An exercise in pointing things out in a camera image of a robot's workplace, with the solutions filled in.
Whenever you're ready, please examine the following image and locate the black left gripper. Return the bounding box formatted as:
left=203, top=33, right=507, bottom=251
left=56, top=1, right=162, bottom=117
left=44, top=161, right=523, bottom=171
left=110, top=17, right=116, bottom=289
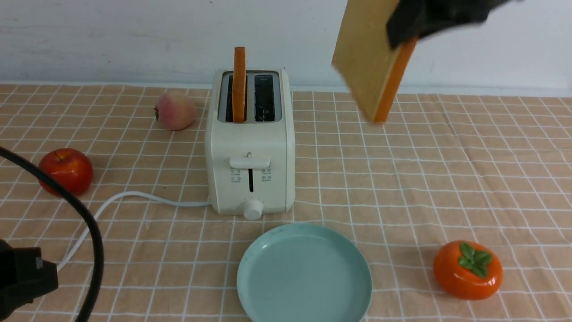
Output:
left=0, top=240, right=59, bottom=321

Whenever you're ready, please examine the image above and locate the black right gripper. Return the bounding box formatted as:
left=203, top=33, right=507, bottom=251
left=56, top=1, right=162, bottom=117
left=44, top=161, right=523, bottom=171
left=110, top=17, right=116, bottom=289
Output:
left=386, top=0, right=509, bottom=49

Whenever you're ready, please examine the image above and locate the toast slice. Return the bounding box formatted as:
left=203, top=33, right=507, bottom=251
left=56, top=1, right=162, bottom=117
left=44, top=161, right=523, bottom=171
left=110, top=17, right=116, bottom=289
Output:
left=332, top=0, right=417, bottom=124
left=231, top=47, right=247, bottom=123

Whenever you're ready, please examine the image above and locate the white two-slot toaster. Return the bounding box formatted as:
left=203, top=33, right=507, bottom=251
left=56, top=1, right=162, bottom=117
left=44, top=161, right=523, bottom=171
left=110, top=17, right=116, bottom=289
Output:
left=205, top=69, right=295, bottom=220

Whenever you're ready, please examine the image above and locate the red apple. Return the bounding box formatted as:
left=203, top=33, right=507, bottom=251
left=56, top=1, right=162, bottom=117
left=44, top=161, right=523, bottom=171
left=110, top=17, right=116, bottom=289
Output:
left=38, top=148, right=94, bottom=196

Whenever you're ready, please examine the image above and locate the orange checkered tablecloth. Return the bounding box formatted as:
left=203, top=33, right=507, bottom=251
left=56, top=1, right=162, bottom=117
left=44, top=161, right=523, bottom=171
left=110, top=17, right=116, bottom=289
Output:
left=0, top=84, right=572, bottom=322

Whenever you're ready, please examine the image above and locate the pink peach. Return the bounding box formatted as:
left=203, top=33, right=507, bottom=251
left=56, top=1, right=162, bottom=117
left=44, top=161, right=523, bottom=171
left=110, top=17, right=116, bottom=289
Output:
left=155, top=91, right=198, bottom=131

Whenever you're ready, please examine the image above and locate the orange persimmon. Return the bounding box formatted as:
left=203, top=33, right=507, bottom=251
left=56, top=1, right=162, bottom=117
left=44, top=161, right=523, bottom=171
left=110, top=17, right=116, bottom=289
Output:
left=433, top=240, right=503, bottom=301

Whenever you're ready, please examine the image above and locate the light blue plate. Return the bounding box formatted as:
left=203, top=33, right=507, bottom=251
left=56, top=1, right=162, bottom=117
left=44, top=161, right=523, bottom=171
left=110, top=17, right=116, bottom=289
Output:
left=236, top=222, right=373, bottom=322

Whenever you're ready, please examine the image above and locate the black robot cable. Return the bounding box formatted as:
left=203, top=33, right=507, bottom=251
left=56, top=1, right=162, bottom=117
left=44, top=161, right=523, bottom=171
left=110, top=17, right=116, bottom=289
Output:
left=0, top=146, right=105, bottom=322

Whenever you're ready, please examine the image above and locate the white power cord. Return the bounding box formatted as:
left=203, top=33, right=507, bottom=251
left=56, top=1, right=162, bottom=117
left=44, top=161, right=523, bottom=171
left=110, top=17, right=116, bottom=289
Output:
left=56, top=191, right=212, bottom=272

